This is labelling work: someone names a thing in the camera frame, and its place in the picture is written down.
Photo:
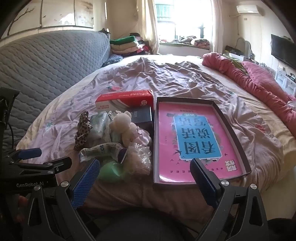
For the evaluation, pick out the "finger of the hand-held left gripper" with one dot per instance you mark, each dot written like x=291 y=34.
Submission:
x=46 y=165
x=30 y=153

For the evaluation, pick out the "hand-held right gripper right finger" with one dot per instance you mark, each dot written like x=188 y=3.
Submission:
x=203 y=183

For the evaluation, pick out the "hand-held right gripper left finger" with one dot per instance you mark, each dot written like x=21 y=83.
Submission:
x=85 y=183

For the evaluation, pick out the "green sponge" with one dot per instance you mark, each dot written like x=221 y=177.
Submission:
x=111 y=172

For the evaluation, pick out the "white tube with purple cap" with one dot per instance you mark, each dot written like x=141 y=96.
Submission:
x=104 y=150

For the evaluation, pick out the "leopard print scrunchie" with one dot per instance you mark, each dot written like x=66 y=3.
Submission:
x=83 y=129

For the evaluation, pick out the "clear plastic bag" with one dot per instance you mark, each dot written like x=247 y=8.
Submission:
x=138 y=160

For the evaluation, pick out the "pale green tissue pack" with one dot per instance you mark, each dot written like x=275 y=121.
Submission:
x=99 y=125

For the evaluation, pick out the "cream teddy bear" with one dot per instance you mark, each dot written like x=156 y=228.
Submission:
x=120 y=122

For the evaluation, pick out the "dark shallow box tray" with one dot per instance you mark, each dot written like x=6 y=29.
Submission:
x=185 y=101

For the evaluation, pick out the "pink book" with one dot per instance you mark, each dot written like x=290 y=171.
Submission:
x=166 y=139

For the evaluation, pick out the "grey quilted headboard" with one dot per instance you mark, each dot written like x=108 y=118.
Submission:
x=46 y=69

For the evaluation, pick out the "dark blue box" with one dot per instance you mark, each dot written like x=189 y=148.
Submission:
x=142 y=115

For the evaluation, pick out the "red and white box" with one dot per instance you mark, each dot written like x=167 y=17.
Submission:
x=124 y=98

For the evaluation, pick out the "lilac bedspread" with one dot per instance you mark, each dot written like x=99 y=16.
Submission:
x=185 y=81

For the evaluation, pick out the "pink quilt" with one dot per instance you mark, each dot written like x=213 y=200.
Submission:
x=254 y=76

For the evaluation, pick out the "small white plastic bag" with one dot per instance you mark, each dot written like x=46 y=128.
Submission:
x=292 y=102

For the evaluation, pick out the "dark patterned pillow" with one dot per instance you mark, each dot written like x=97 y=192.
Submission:
x=113 y=59

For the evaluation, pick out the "green cloth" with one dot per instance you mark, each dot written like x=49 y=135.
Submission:
x=235 y=61

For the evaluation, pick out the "white drawer cabinet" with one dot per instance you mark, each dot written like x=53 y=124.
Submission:
x=286 y=80

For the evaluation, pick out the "bedding on windowsill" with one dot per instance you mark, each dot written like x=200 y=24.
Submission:
x=196 y=42

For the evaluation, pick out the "stack of folded clothes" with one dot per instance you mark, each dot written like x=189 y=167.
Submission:
x=124 y=45

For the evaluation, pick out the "black television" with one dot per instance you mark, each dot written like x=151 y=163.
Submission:
x=283 y=49

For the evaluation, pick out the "cream curtain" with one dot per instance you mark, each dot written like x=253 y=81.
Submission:
x=216 y=23
x=148 y=23

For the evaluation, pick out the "white air conditioner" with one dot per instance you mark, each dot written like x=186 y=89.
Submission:
x=247 y=8

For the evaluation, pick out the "blossom wall panel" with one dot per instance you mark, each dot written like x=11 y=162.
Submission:
x=57 y=14

